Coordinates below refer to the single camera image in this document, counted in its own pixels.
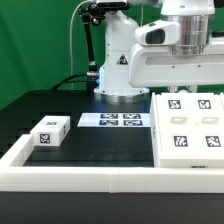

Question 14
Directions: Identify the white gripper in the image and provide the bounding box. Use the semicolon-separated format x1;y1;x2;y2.
128;42;224;93

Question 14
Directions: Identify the white cabinet body box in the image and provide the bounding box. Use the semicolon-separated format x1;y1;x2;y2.
150;93;224;168

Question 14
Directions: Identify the white cabinet door panel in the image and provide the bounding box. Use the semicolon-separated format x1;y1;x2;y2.
156;94;190;157
194;93;224;159

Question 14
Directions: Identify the black cables bundle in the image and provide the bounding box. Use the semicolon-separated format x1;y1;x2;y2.
50;70;101;92

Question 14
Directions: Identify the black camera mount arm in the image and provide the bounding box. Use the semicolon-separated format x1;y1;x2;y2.
78;2;116;73

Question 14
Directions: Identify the small white cabinet top block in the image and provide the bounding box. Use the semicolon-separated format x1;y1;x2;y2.
30;116;70;146

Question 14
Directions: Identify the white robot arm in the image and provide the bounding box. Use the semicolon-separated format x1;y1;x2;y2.
95;0;224;92

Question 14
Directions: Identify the white cable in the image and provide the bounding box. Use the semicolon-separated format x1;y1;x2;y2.
68;0;98;91

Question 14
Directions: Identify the white marker sheet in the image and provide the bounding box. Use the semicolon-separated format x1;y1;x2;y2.
78;113;150;128

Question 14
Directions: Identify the white U-shaped border frame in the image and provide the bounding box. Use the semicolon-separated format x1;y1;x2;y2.
0;134;224;193

